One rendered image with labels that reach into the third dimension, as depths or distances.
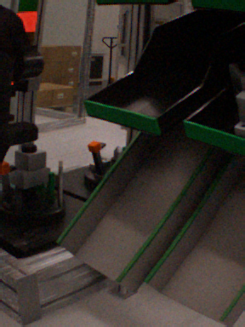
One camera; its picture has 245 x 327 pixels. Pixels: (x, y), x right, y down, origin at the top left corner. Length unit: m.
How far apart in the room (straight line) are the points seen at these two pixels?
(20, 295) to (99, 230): 0.17
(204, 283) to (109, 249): 0.15
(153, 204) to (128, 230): 0.05
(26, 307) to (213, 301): 0.30
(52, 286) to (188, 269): 0.24
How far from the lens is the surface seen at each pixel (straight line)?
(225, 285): 0.55
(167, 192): 0.63
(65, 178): 1.04
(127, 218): 0.64
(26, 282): 0.66
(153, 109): 0.57
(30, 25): 0.99
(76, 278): 0.75
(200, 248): 0.59
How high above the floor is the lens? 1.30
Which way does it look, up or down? 17 degrees down
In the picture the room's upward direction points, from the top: 4 degrees clockwise
